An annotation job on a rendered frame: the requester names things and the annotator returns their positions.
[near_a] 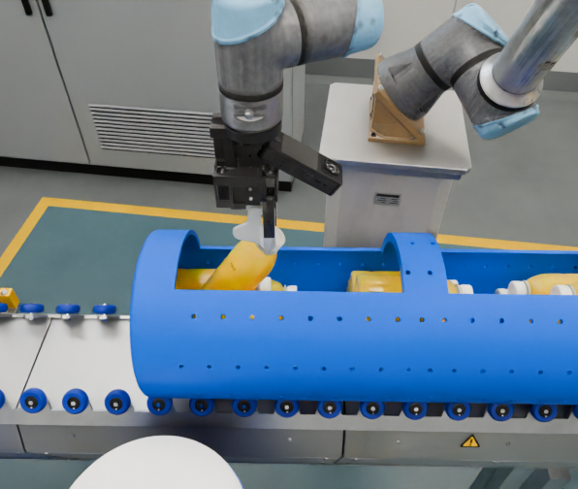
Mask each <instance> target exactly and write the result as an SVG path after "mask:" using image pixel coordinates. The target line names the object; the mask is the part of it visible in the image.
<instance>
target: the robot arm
mask: <svg viewBox="0 0 578 489"><path fill-rule="evenodd" d="M383 25H384V10H383V4H382V1H381V0H211V36H212V38H213V41H214V51H215V61H216V71H217V80H218V90H219V101H220V111H221V113H212V119H211V124H210V127H209V132H210V137H211V138H213V145H214V153H215V161H214V170H213V176H212V178H213V186H214V194H215V203H216V207H217V208H231V210H244V211H248V213H247V220H246V221H245V223H242V224H240V225H238V226H235V227H234V228H233V235H234V237H235V238H236V239H238V240H242V241H247V242H251V243H256V244H259V245H262V246H263V247H264V248H265V255H270V254H271V253H272V251H273V249H274V248H275V226H276V203H277V200H278V176H279V170H281V171H283V172H285V173H286V174H288V175H290V176H292V177H294V178H296V179H299V180H301V181H303V182H305V183H306V184H308V185H310V186H312V187H314V188H316V189H318V190H320V191H322V192H324V193H326V194H327V195H329V196H332V195H334V194H335V193H336V191H337V190H338V189H339V188H340V187H341V186H342V167H341V165H340V164H338V163H337V162H336V161H334V160H332V159H330V158H329V157H327V156H325V155H323V154H321V153H320V152H318V151H316V150H314V149H312V148H310V147H308V146H306V145H304V144H302V143H301V142H299V141H297V140H295V139H293V138H292V137H290V136H288V135H286V134H284V133H283V132H281V128H282V117H283V70H284V69H287V68H292V67H296V66H301V65H306V64H309V63H314V62H318V61H323V60H327V59H332V58H336V57H341V58H343V57H346V56H348V55H349V54H352V53H355V52H359V51H363V50H366V49H370V48H372V47H373V46H374V45H375V44H376V43H377V42H378V40H379V37H380V36H381V33H382V30H383ZM577 38H578V0H535V1H534V2H533V4H532V5H531V7H530V9H529V10H528V12H527V13H526V15H525V16H524V18H523V19H522V21H521V22H520V24H519V25H518V27H517V29H516V30H515V32H514V33H513V35H512V36H511V38H510V39H509V38H508V37H507V36H506V34H505V33H504V32H503V31H502V29H501V28H500V27H499V26H498V24H497V23H496V22H495V21H494V20H493V19H492V18H491V17H490V16H489V15H488V13H487V12H486V11H485V10H484V9H482V8H481V7H480V6H479V5H477V4H475V3H471V4H468V5H466V6H465V7H463V8H462V9H460V10H459V11H458V12H456V13H454V14H452V16H451V17H450V18H448V19H447V20H446V21H444V22H443V23H442V24H441V25H439V26H438V27H437V28H436V29H435V30H434V31H433V32H432V33H430V34H429V35H428V36H427V37H425V38H424V39H423V40H421V41H420V42H419V43H418V44H416V45H415V46H414V47H413V48H411V49H407V50H404V51H401V52H399V53H396V54H394V55H391V56H388V57H386V58H385V59H384V60H382V61H381V62H380V63H379V64H378V65H377V73H378V77H379V79H380V81H381V83H382V85H383V87H384V89H385V91H386V93H387V94H388V96H389V97H390V99H391V100H392V101H393V103H394V104H395V105H396V106H397V108H398V109H399V110H400V111H401V112H402V113H403V114H404V115H405V116H407V117H408V118H410V119H411V120H414V121H418V120H419V119H421V118H422V117H424V116H425V115H426V114H427V113H428V112H429V111H430V109H431V108H432V107H433V106H434V104H435V103H436V101H437V100H438V99H439V98H440V96H441V95H442V94H443V93H444V92H445V91H447V90H448V89H449V88H451V87H453V89H454V91H455V92H456V94H457V96H458V98H459V100H460V102H461V104H462V105H463V107H464V109H465V111H466V114H467V116H468V117H469V119H470V121H471V123H472V127H473V128H475V130H476V132H477V133H478V135H479V136H480V138H482V139H484V140H490V139H493V138H497V137H499V136H502V135H505V134H507V133H509V132H512V131H514V130H516V129H518V128H520V127H522V126H524V125H526V124H527V123H529V122H531V121H532V120H534V119H535V118H537V117H538V116H539V114H540V110H539V109H538V107H539V106H538V104H536V103H535V100H536V99H537V98H538V97H539V95H540V93H541V91H542V88H543V78H544V77H545V76H546V75H547V74H548V72H549V71H550V70H551V69H552V68H553V67H554V65H555V64H556V63H557V62H558V61H559V60H560V58H561V57H562V56H563V55H564V53H565V52H566V51H567V50H568V49H569V48H570V46H571V45H572V44H573V43H574V42H575V40H576V39H577ZM217 166H221V167H217ZM216 169H217V171H216ZM217 190H218V192H217ZM218 199H219V200H218ZM261 214H262V215H263V223H261Z"/></svg>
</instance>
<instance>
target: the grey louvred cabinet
mask: <svg viewBox="0 0 578 489"><path fill-rule="evenodd" d="M212 113H221V111H220V101H219V90H218V80H217V71H216V61H215V51H214V41H213V38H212V36H211V0H0V166H6V167H17V168H27V169H39V170H50V171H60V172H71V173H83V174H93V175H104V176H116V177H126V178H137V179H159V180H169V181H180V182H192V183H202V184H213V178H212V176H213V170H214V161H215V153H214V145H213V138H211V137H210V132H209V127H210V124H211V119H212ZM304 115H305V65H301V66H296V67H292V68H287V69H284V70H283V117H282V128H281V132H283V133H284V134H286V135H288V136H290V137H292V138H293V139H295V140H297V141H299V142H302V135H303V131H304Z"/></svg>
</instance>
